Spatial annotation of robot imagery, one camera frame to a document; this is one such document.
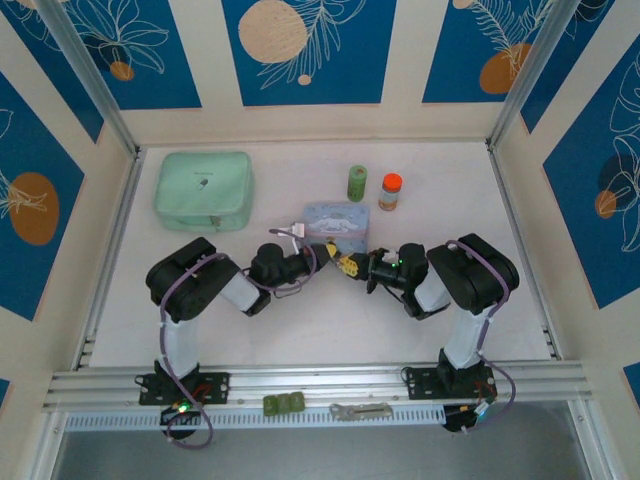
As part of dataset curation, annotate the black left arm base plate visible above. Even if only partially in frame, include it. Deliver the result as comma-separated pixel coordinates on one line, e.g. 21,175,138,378
138,370,232,406

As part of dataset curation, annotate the aluminium frame post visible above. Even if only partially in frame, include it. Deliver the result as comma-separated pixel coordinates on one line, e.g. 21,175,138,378
485,0,584,151
37,0,141,156

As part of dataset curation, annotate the mint green zip pouch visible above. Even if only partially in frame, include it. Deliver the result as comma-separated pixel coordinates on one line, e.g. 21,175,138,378
152,151,254,234

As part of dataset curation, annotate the blue cartoon tin box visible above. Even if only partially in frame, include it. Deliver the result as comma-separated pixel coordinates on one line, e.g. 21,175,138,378
301,200,373,255

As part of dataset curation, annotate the flat silver metal bracket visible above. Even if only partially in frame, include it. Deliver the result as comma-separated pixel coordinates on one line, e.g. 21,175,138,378
328,402,394,421

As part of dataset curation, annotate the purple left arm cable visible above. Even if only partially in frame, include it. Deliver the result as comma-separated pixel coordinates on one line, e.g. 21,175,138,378
158,227,319,449

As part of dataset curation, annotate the white slotted cable duct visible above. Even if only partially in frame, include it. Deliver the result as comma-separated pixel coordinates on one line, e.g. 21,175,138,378
64,405,446,432

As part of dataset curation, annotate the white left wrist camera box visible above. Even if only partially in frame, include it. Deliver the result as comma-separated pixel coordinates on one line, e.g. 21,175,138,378
279,221,308,251

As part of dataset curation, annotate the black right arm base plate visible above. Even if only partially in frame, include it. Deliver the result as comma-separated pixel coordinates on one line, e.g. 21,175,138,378
405,366,499,401

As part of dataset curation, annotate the aluminium side rail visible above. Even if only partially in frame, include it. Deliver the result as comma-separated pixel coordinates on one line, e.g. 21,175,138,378
72,147,146,371
487,142,564,361

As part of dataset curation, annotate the black controller board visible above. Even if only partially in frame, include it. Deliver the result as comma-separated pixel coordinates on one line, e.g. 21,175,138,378
159,402,202,441
442,403,494,435

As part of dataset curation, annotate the aluminium front rail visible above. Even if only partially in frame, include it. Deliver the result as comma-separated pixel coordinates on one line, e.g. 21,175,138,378
42,360,594,412

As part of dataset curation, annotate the orange lid pill bottle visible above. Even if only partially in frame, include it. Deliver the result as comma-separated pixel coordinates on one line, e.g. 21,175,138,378
377,172,403,212

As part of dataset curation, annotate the green cylindrical can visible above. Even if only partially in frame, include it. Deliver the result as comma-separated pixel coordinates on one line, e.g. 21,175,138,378
346,164,369,203

